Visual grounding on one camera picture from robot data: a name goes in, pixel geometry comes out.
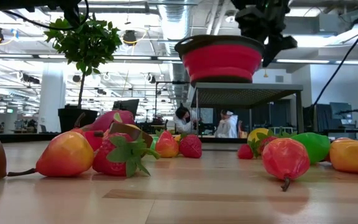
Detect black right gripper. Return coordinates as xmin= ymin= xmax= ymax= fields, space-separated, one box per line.
xmin=233 ymin=0 xmax=298 ymax=68

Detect red collapsible bowl grey rim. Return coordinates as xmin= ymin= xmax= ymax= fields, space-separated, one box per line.
xmin=174 ymin=34 xmax=265 ymax=88

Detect red toy strawberry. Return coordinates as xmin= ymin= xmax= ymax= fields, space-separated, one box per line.
xmin=178 ymin=133 xmax=203 ymax=159
xmin=247 ymin=132 xmax=278 ymax=159
xmin=91 ymin=132 xmax=161 ymax=179

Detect large green toy fruit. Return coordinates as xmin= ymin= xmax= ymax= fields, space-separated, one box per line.
xmin=290 ymin=131 xmax=331 ymax=165

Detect small red toy fruit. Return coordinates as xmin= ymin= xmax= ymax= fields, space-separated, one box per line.
xmin=236 ymin=143 xmax=255 ymax=161

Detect pink toy dragon fruit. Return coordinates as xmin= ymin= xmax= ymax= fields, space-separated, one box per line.
xmin=72 ymin=109 xmax=136 ymax=133

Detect orange yellow toy pear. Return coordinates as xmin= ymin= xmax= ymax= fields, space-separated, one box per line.
xmin=329 ymin=137 xmax=358 ymax=174

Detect red orange round toy fruit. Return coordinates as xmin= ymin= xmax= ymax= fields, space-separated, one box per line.
xmin=72 ymin=127 xmax=105 ymax=152

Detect green potted tree black pot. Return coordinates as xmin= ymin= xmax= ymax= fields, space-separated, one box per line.
xmin=43 ymin=12 xmax=123 ymax=134

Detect grey perforated metal shelf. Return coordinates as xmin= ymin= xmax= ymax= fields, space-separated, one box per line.
xmin=193 ymin=81 xmax=304 ymax=139

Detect dark computer monitor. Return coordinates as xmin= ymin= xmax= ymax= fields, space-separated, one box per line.
xmin=329 ymin=101 xmax=353 ymax=125

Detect white column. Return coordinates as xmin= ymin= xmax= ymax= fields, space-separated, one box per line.
xmin=37 ymin=63 xmax=67 ymax=134

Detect black computer monitor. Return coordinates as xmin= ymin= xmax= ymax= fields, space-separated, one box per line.
xmin=112 ymin=98 xmax=140 ymax=119

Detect red orange toy pear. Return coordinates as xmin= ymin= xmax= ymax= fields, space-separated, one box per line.
xmin=261 ymin=138 xmax=311 ymax=192

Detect yellow red toy pear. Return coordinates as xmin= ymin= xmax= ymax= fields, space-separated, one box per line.
xmin=7 ymin=130 xmax=95 ymax=178

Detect orange red toy peach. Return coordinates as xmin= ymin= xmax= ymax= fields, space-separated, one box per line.
xmin=154 ymin=129 xmax=180 ymax=159

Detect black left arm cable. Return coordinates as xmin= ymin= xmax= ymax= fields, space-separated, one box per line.
xmin=2 ymin=0 xmax=90 ymax=32

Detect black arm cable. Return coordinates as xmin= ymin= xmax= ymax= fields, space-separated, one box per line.
xmin=312 ymin=0 xmax=358 ymax=106
xmin=2 ymin=0 xmax=90 ymax=32

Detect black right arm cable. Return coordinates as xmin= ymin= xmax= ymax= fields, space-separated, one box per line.
xmin=312 ymin=0 xmax=358 ymax=106

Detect silver ventilation duct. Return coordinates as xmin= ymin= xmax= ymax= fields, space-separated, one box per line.
xmin=157 ymin=2 xmax=195 ymax=103

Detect black aluminium table frame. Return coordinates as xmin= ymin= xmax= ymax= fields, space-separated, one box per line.
xmin=0 ymin=132 xmax=358 ymax=149

